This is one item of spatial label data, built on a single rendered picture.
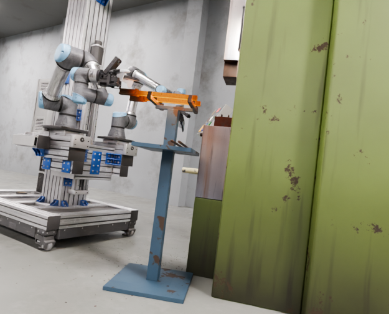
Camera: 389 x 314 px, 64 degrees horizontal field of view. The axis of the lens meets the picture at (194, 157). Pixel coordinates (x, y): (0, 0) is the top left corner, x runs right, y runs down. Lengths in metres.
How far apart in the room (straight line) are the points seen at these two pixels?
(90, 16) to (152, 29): 3.72
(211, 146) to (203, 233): 0.53
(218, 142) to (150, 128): 3.99
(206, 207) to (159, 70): 4.41
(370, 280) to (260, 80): 1.05
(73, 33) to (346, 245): 2.44
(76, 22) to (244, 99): 1.70
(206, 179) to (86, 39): 1.54
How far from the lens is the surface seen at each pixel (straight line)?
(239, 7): 2.25
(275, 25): 1.78
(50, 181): 2.73
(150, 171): 5.71
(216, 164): 1.88
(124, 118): 2.72
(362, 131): 1.57
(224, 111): 2.58
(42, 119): 2.84
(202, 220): 1.91
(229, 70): 2.14
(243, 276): 1.67
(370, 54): 1.67
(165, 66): 5.97
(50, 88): 2.28
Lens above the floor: 0.64
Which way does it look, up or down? 2 degrees up
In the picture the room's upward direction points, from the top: 7 degrees clockwise
